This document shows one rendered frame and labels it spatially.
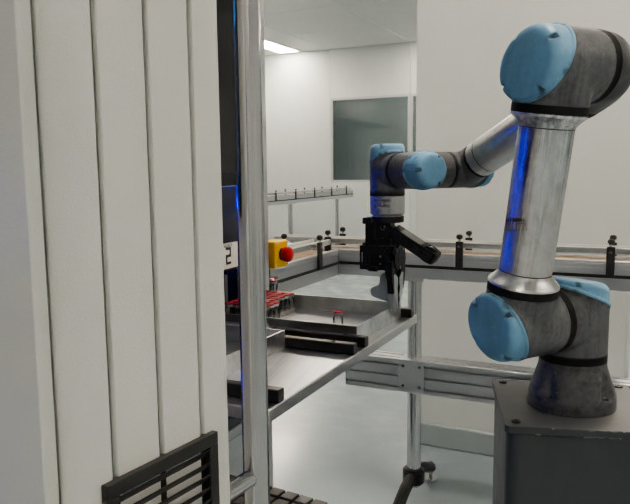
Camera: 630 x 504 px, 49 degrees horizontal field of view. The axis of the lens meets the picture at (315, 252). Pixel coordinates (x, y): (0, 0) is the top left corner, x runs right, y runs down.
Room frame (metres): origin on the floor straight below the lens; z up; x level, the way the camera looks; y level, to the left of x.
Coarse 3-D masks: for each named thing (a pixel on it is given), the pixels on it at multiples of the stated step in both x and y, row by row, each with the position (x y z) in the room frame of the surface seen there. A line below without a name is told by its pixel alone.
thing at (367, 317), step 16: (304, 304) 1.63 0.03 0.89; (320, 304) 1.61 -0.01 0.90; (336, 304) 1.59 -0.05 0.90; (352, 304) 1.57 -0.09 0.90; (368, 304) 1.56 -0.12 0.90; (384, 304) 1.54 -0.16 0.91; (400, 304) 1.52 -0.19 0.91; (272, 320) 1.38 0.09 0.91; (288, 320) 1.36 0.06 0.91; (304, 320) 1.50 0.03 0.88; (320, 320) 1.50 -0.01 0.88; (352, 320) 1.49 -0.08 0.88; (368, 320) 1.35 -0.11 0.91; (384, 320) 1.43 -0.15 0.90; (368, 336) 1.35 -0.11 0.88
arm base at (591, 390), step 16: (544, 368) 1.18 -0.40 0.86; (560, 368) 1.16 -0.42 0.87; (576, 368) 1.14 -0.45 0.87; (592, 368) 1.14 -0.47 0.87; (544, 384) 1.17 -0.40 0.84; (560, 384) 1.15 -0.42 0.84; (576, 384) 1.14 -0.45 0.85; (592, 384) 1.14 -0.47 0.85; (608, 384) 1.15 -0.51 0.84; (528, 400) 1.21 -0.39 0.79; (544, 400) 1.16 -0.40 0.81; (560, 400) 1.14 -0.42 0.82; (576, 400) 1.13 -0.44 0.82; (592, 400) 1.13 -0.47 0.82; (608, 400) 1.15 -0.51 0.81; (576, 416) 1.13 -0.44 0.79; (592, 416) 1.12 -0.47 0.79
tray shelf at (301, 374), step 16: (400, 320) 1.50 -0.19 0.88; (416, 320) 1.55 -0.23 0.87; (384, 336) 1.36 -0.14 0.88; (288, 352) 1.24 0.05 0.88; (304, 352) 1.24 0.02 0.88; (320, 352) 1.24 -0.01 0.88; (368, 352) 1.28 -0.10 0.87; (272, 368) 1.14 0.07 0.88; (288, 368) 1.14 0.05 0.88; (304, 368) 1.14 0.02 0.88; (320, 368) 1.13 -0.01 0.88; (336, 368) 1.14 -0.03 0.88; (272, 384) 1.05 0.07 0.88; (288, 384) 1.05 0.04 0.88; (304, 384) 1.05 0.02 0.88; (320, 384) 1.09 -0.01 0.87; (240, 400) 0.98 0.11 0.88; (288, 400) 0.98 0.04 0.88; (240, 416) 0.95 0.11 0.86; (272, 416) 0.94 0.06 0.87
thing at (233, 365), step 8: (232, 328) 1.32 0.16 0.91; (232, 336) 1.32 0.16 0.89; (272, 336) 1.23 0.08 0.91; (280, 336) 1.26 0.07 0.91; (232, 344) 1.29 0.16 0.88; (272, 344) 1.23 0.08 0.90; (280, 344) 1.25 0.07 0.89; (232, 352) 1.11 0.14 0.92; (272, 352) 1.23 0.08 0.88; (232, 360) 1.11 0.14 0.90; (232, 368) 1.11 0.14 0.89; (240, 368) 1.13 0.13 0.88
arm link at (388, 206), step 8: (376, 200) 1.45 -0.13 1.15; (384, 200) 1.45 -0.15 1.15; (392, 200) 1.44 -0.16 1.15; (400, 200) 1.45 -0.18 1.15; (376, 208) 1.45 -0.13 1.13; (384, 208) 1.44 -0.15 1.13; (392, 208) 1.44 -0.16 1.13; (400, 208) 1.45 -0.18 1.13; (376, 216) 1.46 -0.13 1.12; (384, 216) 1.45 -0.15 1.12; (392, 216) 1.45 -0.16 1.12
